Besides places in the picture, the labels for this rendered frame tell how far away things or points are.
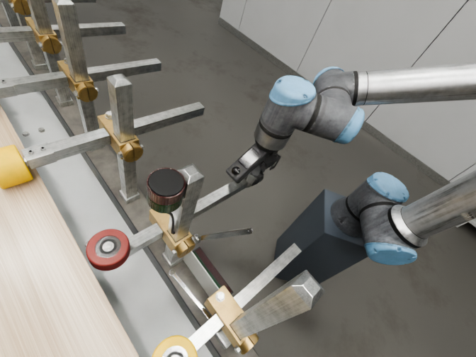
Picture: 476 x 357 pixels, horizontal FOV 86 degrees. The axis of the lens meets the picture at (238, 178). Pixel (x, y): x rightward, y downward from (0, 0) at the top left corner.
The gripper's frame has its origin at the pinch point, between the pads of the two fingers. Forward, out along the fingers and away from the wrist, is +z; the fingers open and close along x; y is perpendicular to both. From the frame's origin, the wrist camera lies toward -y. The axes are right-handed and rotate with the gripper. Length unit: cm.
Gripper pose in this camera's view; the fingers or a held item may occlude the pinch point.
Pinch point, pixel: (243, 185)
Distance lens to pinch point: 82.0
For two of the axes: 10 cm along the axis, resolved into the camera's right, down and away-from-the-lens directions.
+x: -6.3, -7.0, 3.2
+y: 7.3, -4.1, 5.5
